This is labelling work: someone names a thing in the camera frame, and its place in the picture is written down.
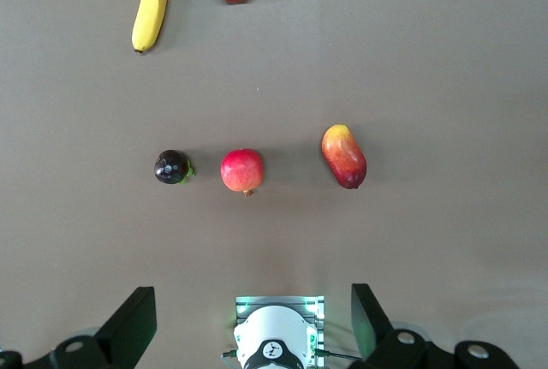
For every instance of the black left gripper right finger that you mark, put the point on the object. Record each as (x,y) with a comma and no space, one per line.
(402,352)

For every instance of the red pomegranate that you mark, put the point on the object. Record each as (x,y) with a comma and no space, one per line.
(242,170)

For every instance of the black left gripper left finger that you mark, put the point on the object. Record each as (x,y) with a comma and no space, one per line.
(128,326)

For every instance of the red yellow mango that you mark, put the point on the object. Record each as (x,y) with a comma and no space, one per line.
(344,157)

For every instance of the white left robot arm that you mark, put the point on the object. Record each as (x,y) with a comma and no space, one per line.
(274,326)

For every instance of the dark purple eggplant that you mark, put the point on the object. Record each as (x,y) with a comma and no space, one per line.
(170,166)

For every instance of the yellow banana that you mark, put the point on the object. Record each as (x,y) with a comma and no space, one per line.
(150,9)

